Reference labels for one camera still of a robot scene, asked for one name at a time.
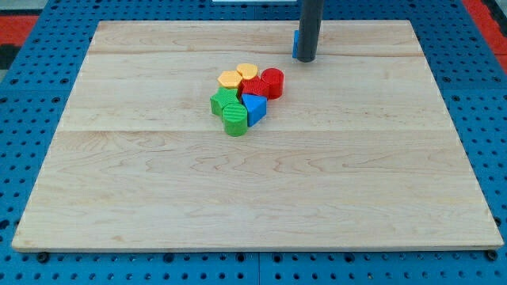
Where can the green cylinder block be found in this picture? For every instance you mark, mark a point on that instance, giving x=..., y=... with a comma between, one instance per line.
x=234, y=118

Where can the blue triangle block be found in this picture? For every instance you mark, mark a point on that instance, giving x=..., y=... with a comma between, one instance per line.
x=256, y=107

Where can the green star block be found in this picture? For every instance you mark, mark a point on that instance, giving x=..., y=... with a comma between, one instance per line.
x=222, y=97

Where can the red star block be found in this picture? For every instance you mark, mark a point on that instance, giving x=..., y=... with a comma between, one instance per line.
x=254, y=86

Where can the red cylinder block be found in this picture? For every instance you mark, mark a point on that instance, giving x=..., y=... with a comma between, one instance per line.
x=274, y=78

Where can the yellow hexagon block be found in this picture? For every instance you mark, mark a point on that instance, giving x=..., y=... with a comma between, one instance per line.
x=229, y=79

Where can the yellow heart block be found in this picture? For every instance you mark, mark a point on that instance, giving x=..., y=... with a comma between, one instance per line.
x=248, y=71

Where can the light wooden board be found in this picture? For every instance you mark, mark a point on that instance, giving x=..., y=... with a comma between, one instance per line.
x=358, y=154

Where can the blue cube block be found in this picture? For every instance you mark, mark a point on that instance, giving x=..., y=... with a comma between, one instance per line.
x=295, y=44

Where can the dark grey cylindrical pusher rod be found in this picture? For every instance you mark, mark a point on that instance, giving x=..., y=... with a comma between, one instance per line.
x=309, y=29

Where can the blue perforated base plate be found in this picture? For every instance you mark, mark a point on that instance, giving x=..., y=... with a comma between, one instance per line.
x=39, y=81

